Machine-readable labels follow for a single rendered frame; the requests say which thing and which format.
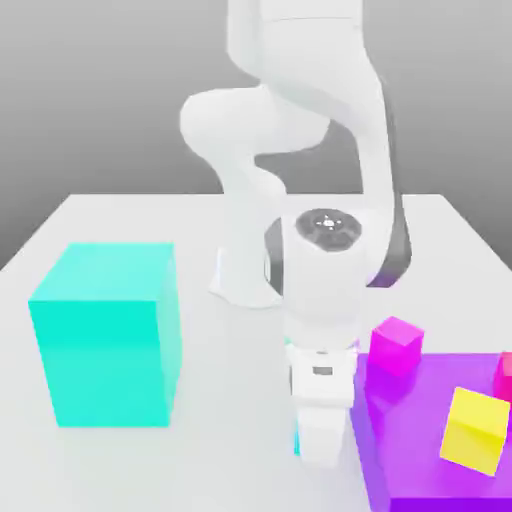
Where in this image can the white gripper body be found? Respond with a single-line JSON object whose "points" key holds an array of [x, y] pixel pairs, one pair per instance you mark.
{"points": [[320, 436]]}

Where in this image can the small cyan cube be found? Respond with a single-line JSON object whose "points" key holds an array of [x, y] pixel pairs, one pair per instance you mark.
{"points": [[297, 440]]}

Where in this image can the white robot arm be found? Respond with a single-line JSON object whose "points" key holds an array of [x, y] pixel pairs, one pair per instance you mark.
{"points": [[320, 80]]}

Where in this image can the small magenta cube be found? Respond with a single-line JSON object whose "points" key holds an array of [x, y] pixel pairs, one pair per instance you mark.
{"points": [[394, 348]]}

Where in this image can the small yellow cube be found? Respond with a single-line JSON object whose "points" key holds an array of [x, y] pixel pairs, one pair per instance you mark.
{"points": [[474, 432]]}

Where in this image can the small pink cube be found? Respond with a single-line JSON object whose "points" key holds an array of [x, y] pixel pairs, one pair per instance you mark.
{"points": [[504, 378]]}

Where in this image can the large purple box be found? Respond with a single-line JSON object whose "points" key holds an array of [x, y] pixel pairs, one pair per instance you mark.
{"points": [[408, 448]]}

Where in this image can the large cyan box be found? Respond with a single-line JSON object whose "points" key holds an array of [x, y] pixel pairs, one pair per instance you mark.
{"points": [[104, 352]]}

